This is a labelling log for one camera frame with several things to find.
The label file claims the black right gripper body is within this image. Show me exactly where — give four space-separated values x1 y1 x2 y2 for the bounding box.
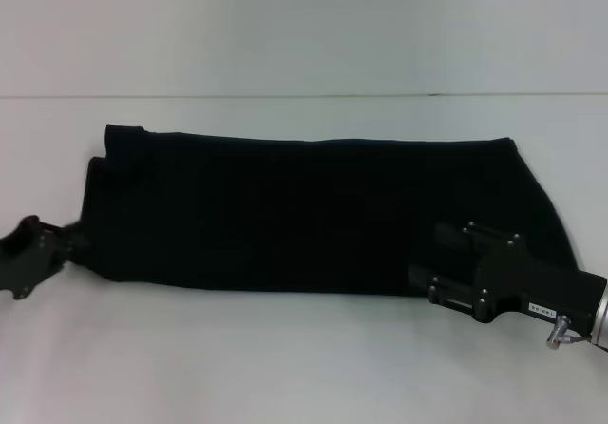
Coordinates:
472 233 608 335

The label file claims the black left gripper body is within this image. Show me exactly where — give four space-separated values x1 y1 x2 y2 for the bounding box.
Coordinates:
0 214 67 300

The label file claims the black shirt with FREE print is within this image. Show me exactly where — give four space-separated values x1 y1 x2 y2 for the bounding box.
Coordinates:
75 123 580 298

